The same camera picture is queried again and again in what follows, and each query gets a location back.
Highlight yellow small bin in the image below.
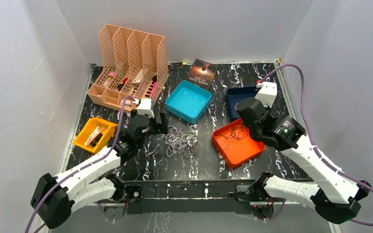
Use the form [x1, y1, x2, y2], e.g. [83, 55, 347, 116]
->
[73, 117, 118, 154]

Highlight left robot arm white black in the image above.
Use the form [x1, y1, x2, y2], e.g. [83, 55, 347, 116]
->
[30, 112, 169, 229]

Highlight thin cables pile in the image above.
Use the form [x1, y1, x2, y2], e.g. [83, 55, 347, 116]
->
[164, 123, 202, 160]

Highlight black thin cable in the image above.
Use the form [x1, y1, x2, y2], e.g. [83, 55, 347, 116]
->
[220, 123, 252, 151]

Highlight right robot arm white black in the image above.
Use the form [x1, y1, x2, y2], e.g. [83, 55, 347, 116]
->
[235, 98, 369, 224]

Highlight pink bottle in organizer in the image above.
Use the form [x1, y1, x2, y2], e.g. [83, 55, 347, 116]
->
[101, 71, 116, 87]

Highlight orange square tray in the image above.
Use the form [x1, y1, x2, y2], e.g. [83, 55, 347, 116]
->
[211, 119, 266, 169]

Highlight white box in organizer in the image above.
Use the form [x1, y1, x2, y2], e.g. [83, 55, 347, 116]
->
[132, 69, 144, 87]

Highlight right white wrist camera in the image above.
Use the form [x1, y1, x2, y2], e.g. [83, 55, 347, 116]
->
[255, 82, 277, 108]

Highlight teal square tray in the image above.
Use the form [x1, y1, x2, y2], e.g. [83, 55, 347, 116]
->
[165, 81, 212, 124]

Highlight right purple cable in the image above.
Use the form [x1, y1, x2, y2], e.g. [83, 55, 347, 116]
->
[257, 63, 373, 227]

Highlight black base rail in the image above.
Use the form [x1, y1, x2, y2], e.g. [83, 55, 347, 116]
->
[127, 180, 260, 215]

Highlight pink plastic file organizer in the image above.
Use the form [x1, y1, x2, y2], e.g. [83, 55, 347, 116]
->
[87, 24, 169, 113]

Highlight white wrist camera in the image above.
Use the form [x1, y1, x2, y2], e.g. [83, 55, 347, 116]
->
[136, 98, 154, 118]
[255, 82, 277, 108]

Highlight navy blue square tray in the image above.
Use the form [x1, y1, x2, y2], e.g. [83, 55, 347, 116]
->
[225, 86, 258, 122]

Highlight purple cable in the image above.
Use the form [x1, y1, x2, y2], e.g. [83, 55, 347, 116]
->
[257, 63, 373, 227]
[24, 95, 139, 233]

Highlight aluminium frame rail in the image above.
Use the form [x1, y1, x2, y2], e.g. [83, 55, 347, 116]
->
[271, 63, 341, 233]

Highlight pink marker in organizer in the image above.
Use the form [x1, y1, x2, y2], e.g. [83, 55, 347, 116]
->
[150, 82, 157, 99]

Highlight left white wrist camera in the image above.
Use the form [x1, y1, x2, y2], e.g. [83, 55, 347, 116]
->
[136, 98, 154, 118]

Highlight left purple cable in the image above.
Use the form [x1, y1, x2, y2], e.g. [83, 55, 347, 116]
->
[24, 95, 139, 233]

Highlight pens in yellow bin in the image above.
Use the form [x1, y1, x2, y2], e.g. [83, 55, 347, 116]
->
[84, 126, 105, 147]

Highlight dark book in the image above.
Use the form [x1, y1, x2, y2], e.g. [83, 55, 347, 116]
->
[186, 59, 218, 90]

